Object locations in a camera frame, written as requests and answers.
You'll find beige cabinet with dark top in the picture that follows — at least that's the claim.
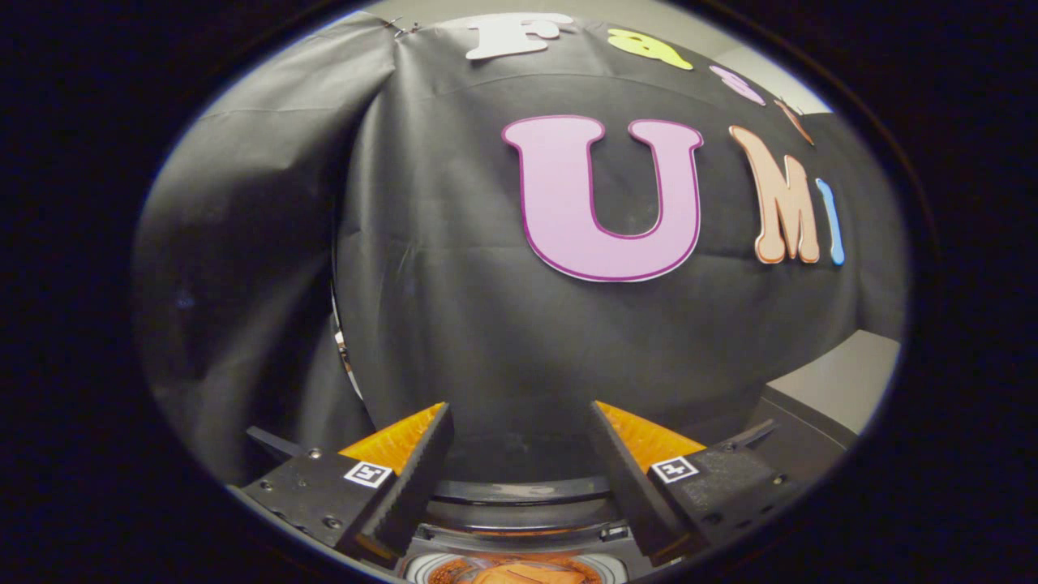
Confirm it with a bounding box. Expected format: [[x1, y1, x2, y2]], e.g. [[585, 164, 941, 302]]
[[750, 328, 903, 487]]

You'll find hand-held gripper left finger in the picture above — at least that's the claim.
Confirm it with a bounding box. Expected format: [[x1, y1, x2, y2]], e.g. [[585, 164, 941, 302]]
[[231, 401, 455, 569]]

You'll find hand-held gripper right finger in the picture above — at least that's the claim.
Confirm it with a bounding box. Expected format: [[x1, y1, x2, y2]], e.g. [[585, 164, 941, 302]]
[[588, 400, 812, 566]]

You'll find orange shirt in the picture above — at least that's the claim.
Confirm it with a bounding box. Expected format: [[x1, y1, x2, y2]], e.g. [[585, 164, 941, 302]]
[[430, 556, 603, 584]]

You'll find black backdrop cloth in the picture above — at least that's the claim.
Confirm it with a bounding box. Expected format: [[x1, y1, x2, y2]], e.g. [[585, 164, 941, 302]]
[[130, 12, 907, 487]]

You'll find grey washing machine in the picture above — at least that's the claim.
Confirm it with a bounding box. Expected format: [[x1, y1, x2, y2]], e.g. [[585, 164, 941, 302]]
[[401, 519, 650, 584]]

